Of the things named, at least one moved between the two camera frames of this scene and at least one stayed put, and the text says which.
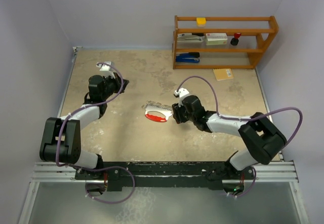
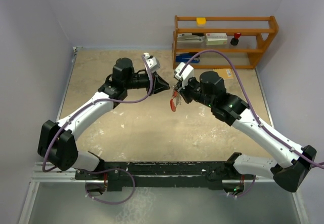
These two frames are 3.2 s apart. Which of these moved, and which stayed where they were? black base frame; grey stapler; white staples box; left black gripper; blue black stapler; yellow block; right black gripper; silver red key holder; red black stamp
Moved: right black gripper; left black gripper; silver red key holder
Stayed: black base frame; yellow block; red black stamp; grey stapler; white staples box; blue black stapler
